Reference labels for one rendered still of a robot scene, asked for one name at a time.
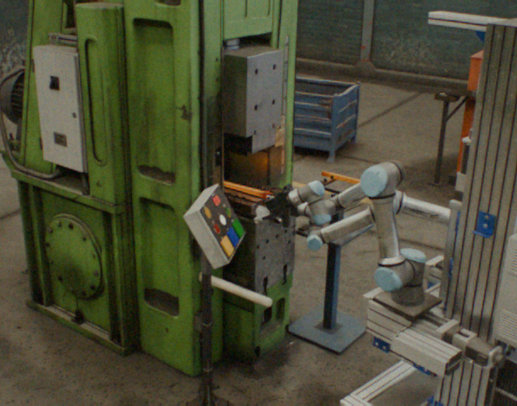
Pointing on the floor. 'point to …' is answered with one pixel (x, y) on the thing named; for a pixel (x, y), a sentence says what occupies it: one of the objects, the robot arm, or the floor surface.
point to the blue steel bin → (325, 114)
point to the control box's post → (206, 324)
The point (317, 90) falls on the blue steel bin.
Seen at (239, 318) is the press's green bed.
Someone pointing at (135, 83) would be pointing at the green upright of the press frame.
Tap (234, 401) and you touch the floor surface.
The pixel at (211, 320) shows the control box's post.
